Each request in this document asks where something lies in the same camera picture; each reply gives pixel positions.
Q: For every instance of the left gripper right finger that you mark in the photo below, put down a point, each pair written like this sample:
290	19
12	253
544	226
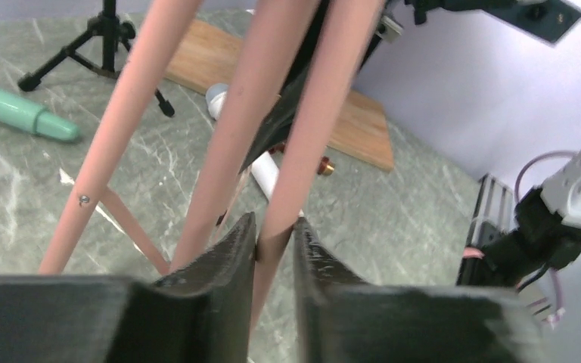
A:
343	318

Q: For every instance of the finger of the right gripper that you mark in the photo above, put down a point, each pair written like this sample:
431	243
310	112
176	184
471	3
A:
361	128

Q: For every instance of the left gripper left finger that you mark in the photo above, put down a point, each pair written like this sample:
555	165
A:
200	313

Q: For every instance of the white handheld microphone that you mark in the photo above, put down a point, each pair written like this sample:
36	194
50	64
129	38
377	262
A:
263	168

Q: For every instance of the pink music stand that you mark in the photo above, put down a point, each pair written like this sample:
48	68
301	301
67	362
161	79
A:
274	36

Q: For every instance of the green condenser microphone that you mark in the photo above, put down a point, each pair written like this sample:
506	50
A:
35	119

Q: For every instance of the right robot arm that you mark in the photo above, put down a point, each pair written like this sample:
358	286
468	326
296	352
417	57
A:
548	232

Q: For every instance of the copper pipe fitting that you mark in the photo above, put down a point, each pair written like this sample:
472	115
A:
326	167

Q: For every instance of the wooden board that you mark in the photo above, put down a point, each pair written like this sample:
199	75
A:
207	55

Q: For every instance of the dark rack audio unit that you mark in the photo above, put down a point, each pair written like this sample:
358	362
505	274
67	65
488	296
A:
548	21

